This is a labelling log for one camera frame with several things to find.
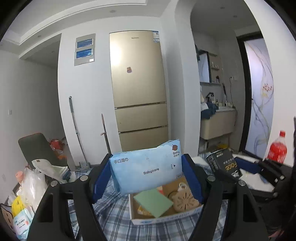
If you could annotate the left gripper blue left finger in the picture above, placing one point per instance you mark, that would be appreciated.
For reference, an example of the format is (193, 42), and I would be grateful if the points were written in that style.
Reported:
(52, 218)

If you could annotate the blue plaid cloth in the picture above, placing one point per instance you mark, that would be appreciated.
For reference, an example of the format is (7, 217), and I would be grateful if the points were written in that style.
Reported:
(113, 214)

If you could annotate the bathroom mirror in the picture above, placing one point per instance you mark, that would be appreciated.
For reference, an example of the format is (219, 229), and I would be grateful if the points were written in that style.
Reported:
(204, 67)

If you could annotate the light blue tissue pack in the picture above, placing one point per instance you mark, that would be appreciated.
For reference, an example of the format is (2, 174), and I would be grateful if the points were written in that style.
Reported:
(22, 223)

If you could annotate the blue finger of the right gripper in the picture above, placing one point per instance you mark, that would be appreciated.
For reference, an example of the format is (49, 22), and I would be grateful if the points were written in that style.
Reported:
(248, 166)
(224, 172)

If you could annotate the blue wet wipes pack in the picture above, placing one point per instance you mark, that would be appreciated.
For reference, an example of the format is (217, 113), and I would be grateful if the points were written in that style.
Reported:
(140, 170)

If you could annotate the gold blue cigarette pack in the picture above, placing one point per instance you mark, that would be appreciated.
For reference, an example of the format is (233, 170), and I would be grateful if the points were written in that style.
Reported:
(142, 211)

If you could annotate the white paper bag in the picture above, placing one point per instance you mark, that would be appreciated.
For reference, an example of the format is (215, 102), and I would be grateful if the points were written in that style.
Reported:
(61, 174)

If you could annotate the black box gold lettering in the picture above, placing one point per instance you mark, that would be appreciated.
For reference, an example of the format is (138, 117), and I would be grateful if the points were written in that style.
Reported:
(224, 155)

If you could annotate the round tan slotted disc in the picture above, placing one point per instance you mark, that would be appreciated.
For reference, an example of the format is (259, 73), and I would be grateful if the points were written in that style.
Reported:
(183, 199)

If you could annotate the cardboard tray box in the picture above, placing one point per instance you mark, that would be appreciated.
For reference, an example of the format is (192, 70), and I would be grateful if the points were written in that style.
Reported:
(169, 215)

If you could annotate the red soda bottle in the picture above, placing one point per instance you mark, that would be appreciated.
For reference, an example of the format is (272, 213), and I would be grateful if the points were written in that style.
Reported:
(278, 149)

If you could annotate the green pad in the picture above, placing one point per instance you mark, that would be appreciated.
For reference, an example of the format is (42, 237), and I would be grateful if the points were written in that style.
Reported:
(153, 201)

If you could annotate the red bag on floor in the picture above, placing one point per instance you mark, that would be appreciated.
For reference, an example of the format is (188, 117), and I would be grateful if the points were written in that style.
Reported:
(56, 144)

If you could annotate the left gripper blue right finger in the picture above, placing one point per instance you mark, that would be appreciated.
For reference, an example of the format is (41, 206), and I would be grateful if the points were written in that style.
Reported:
(243, 219)

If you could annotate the decorated glass door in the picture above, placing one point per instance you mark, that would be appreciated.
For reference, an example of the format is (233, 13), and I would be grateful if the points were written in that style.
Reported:
(259, 94)

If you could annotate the dark grey chair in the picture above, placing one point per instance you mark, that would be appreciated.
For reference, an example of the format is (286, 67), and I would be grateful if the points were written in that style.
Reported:
(36, 146)

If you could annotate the white plastic bag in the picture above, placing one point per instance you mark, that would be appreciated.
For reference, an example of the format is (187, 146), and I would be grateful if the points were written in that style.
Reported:
(32, 187)

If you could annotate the beige bathroom vanity cabinet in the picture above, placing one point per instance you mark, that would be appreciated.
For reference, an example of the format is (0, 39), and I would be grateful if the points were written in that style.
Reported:
(219, 124)

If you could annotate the grey wall electrical panel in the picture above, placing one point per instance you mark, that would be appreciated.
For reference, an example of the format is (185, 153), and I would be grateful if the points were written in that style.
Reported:
(84, 49)

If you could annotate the dark blue towel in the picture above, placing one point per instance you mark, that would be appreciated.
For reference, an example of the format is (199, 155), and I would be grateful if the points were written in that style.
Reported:
(208, 109)

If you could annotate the gold three-door refrigerator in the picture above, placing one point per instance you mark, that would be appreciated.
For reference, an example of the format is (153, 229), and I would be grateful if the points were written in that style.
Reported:
(139, 91)

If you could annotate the yellow packet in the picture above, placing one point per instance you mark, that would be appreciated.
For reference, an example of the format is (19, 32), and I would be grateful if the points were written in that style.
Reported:
(17, 206)

